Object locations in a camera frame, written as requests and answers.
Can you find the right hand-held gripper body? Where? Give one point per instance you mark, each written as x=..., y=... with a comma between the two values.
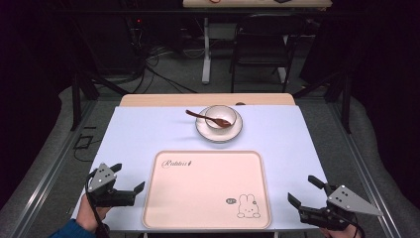
x=333, y=208

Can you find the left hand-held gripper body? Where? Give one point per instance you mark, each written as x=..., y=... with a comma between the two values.
x=105, y=185

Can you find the person's right hand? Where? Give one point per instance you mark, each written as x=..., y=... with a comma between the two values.
x=340, y=233

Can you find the person's left hand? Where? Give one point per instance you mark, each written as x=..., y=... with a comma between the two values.
x=88, y=213

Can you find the light blue table mat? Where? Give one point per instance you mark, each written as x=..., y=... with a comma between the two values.
x=138, y=132

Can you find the pink tray with rabbit print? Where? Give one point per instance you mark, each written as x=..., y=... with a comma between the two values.
x=204, y=191

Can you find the black metal stand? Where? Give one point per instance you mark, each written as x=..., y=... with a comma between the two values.
x=79, y=95
x=345, y=99

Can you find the white ceramic plate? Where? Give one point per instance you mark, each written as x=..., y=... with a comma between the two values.
x=218, y=135

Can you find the brown wooden spoon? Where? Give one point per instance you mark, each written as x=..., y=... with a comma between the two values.
x=201, y=116

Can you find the wooden table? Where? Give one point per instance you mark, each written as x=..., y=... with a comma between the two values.
x=185, y=99

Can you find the white ceramic bowl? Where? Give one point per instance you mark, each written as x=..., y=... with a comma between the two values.
x=220, y=115

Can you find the small brown object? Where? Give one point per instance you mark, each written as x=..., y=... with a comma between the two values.
x=240, y=103

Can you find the black device with red light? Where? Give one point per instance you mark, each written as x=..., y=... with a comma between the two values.
x=137, y=31

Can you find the black folding chair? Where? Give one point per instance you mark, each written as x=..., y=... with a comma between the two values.
x=264, y=43

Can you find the wooden desk with white legs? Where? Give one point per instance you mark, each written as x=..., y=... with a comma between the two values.
x=251, y=4

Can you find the aluminium floor rail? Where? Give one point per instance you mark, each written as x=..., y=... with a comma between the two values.
x=366, y=175
x=49, y=175

